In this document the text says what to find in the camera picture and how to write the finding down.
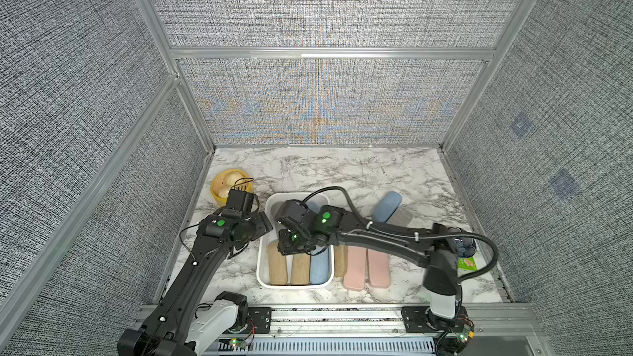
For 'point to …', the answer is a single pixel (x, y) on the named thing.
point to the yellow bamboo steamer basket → (248, 186)
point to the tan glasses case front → (340, 260)
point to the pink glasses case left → (354, 278)
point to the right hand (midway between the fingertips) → (279, 243)
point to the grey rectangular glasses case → (400, 217)
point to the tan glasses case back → (301, 269)
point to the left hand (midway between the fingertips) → (266, 225)
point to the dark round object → (466, 247)
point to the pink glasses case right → (379, 268)
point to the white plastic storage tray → (314, 199)
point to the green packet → (468, 263)
